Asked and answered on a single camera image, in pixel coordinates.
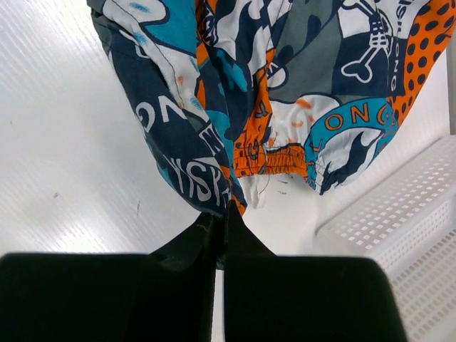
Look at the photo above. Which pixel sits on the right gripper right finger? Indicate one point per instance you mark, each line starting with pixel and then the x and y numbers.
pixel 303 298

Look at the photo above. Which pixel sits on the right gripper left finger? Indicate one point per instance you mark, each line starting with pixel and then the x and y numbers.
pixel 167 295

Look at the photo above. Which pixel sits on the colourful patterned shorts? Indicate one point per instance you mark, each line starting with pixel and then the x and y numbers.
pixel 228 92

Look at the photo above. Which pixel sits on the white plastic basket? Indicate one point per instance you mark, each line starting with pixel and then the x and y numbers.
pixel 407 225

